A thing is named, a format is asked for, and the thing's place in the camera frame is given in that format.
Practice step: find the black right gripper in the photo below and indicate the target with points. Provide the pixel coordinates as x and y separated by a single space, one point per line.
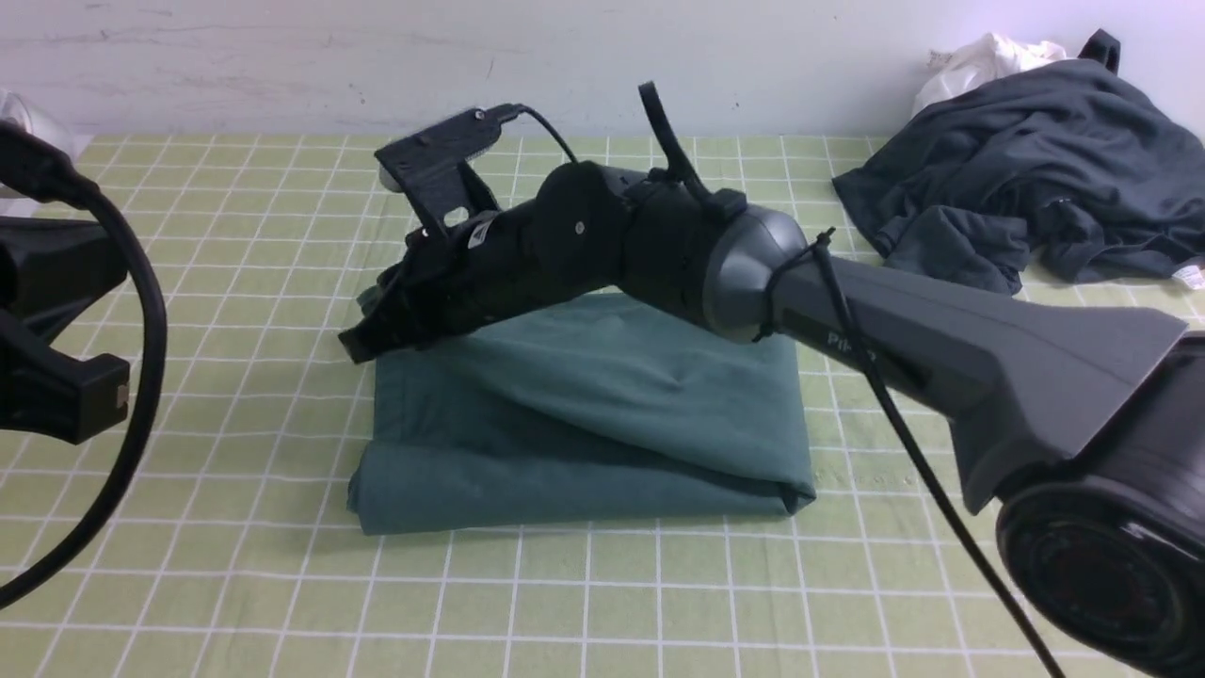
481 273

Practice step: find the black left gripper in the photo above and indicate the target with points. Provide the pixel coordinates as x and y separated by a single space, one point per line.
52 271

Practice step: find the green long-sleeved shirt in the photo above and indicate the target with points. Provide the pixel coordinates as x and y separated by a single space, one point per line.
600 409

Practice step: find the green checkered tablecloth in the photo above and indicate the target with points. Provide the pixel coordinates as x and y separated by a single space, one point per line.
234 554

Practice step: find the white crumpled cloth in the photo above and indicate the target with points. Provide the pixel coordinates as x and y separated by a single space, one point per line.
989 58

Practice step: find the dark grey crumpled garment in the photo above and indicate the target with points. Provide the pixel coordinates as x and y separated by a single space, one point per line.
1066 163

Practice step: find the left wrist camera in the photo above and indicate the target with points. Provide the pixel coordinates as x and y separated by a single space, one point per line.
18 110

